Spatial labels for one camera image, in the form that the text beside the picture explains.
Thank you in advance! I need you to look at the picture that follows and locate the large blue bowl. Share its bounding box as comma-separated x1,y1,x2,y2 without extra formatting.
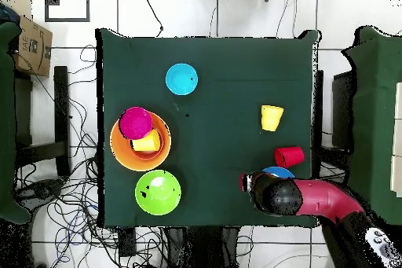
261,166,296,180

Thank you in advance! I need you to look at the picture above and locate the red cup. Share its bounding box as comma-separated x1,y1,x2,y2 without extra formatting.
274,145,306,169

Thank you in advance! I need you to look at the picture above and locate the orange-yellow cup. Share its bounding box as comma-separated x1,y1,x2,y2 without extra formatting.
261,117,283,133

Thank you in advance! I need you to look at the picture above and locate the yellow cup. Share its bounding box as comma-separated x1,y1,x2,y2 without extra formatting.
130,128,162,152
260,105,285,120

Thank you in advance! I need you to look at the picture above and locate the small orange-red bowl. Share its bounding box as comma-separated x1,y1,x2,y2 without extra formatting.
129,127,165,161

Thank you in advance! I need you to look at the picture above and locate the small light blue bowl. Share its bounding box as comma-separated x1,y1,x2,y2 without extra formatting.
165,62,199,97

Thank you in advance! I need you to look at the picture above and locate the small magenta bowl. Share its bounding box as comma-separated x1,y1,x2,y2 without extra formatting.
118,106,154,141

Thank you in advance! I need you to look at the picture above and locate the large orange-yellow bowl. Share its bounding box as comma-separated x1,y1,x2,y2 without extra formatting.
109,109,173,172

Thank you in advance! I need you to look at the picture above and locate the white box stack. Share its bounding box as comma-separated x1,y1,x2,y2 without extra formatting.
389,81,402,198

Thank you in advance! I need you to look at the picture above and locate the large green bowl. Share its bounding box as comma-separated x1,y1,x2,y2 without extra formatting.
134,169,182,216

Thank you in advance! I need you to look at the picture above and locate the dark green tablecloth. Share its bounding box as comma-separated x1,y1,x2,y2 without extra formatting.
95,28,322,229

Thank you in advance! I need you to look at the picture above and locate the green cloth-covered table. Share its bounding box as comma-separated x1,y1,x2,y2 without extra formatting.
0,20,31,224
340,25,402,226

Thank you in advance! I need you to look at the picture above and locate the black metal stand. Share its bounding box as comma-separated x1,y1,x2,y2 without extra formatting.
14,65,72,178

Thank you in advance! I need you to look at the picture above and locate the cardboard box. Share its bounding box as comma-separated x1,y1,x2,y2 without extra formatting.
9,0,53,78

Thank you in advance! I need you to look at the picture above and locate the tangle of black cables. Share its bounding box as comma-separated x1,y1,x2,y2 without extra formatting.
13,44,170,268

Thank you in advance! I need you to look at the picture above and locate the black cable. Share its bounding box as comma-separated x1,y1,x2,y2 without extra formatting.
140,0,165,39

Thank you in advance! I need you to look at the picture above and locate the black square frame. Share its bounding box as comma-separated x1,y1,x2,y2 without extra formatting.
44,0,91,23

